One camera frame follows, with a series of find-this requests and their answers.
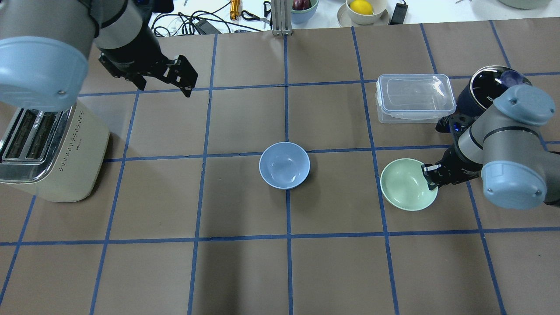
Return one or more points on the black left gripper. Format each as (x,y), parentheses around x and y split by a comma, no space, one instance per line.
(132,52)

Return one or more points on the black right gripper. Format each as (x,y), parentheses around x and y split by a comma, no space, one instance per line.
(458,165)

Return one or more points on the light green bowl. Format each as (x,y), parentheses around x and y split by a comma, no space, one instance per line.
(403,184)

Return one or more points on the light blue bowl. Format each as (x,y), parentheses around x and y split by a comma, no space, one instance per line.
(284,165)

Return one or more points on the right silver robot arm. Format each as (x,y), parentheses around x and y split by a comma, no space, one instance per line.
(503,147)

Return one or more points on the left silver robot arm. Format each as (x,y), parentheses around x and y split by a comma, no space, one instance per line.
(45,46)

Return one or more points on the blue bowl with fruit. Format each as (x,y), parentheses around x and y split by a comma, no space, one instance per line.
(303,10)

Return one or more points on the beige bowl with lemon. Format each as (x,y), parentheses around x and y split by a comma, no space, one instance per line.
(363,12)

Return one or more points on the clear plastic lidded container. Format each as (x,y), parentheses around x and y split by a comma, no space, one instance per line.
(414,98)

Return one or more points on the dark blue saucepan with lid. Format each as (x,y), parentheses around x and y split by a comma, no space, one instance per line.
(485,86)

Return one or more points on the cream and chrome toaster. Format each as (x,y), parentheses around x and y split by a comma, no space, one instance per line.
(56,156)

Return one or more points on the black power adapter brick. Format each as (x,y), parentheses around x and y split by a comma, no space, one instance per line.
(399,13)

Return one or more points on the orange handled tool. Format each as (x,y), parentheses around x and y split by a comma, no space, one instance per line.
(235,9)

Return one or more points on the aluminium frame post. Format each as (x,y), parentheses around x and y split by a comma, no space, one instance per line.
(281,17)

